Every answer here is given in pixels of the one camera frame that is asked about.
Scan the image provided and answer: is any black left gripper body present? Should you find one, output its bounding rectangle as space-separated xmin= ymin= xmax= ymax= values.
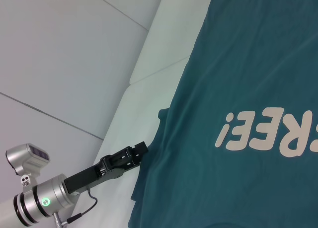
xmin=63 ymin=146 xmax=137 ymax=196

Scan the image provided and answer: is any teal t-shirt with FREE print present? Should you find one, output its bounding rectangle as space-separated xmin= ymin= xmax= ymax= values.
xmin=127 ymin=0 xmax=318 ymax=228

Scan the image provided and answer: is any left gripper cable with plug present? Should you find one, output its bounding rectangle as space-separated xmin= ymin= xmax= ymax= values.
xmin=53 ymin=187 xmax=98 ymax=228

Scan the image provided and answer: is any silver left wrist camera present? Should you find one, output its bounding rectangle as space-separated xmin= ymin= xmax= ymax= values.
xmin=5 ymin=143 xmax=51 ymax=187

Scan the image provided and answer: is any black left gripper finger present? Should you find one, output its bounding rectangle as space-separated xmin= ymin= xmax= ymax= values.
xmin=126 ymin=154 xmax=144 ymax=169
xmin=127 ymin=141 xmax=150 ymax=159

